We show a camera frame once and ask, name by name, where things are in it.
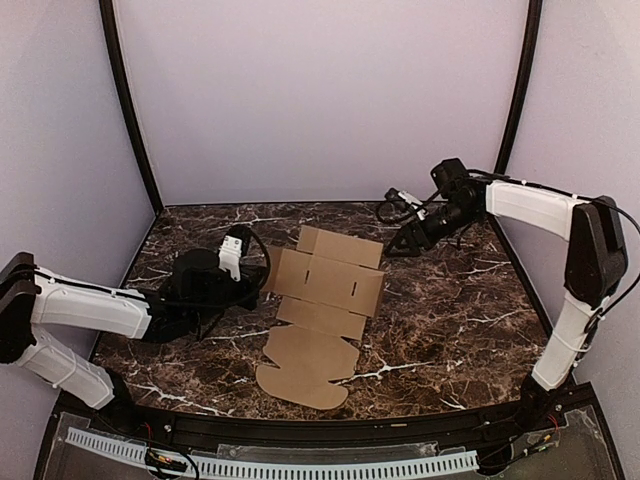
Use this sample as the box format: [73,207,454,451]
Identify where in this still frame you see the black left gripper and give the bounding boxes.
[188,263,264,327]

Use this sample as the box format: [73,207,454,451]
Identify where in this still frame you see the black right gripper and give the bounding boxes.
[385,202,481,259]

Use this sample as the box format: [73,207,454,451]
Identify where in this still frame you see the brown cardboard box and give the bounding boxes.
[256,226,385,410]

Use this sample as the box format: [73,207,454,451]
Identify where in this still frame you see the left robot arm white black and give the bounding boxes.
[1,249,271,436]

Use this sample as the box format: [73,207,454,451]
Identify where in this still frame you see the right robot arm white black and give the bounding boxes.
[375,158,629,434]

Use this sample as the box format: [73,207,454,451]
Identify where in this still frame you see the left small circuit board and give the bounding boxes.
[144,449,187,473]

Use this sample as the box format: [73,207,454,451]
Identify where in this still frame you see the small circuit board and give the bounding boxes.
[521,431,560,457]
[144,449,187,473]

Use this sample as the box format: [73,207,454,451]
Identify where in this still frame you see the right small circuit board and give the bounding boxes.
[521,431,560,457]

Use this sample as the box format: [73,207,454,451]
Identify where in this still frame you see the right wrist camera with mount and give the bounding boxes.
[385,187,426,222]

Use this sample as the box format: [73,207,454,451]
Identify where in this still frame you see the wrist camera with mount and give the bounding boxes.
[385,187,426,222]
[218,225,252,282]

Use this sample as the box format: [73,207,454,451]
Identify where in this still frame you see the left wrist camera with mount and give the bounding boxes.
[218,225,252,282]

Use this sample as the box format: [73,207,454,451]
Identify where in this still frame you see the black front table rail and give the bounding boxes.
[46,382,608,452]

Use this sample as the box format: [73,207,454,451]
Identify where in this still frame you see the white slotted cable duct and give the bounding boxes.
[64,427,478,479]

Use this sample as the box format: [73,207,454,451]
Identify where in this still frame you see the right black frame post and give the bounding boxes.
[494,0,544,174]

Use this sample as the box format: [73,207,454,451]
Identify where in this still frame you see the black frame post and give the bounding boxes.
[494,0,544,174]
[98,0,164,216]

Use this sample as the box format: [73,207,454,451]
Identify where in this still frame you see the left black frame post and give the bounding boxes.
[98,0,164,216]

